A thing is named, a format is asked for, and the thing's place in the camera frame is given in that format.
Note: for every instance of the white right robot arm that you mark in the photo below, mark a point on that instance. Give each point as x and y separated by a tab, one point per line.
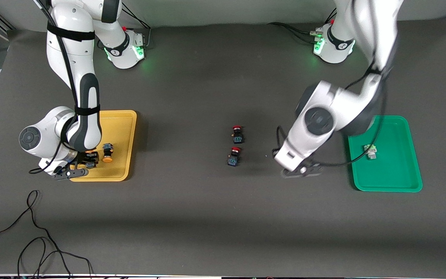
72	69

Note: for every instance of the green plastic tray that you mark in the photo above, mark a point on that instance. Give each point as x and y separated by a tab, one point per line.
393	170

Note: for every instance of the yellow plastic tray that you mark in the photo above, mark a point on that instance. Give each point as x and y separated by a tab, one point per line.
122	124

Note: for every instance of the dark grey table mat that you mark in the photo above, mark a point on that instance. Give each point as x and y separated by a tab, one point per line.
223	232

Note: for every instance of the white button with green label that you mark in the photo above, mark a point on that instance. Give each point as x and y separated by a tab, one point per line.
371	152

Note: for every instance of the red push button switch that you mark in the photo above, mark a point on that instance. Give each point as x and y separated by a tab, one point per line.
237	137
233	160

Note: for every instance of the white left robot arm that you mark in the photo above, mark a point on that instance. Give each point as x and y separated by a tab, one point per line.
339	104

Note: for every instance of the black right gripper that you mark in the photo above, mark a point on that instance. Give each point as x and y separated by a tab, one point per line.
88	157

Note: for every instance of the yellow push button switch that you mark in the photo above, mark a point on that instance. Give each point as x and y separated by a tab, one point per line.
108	158
90	166

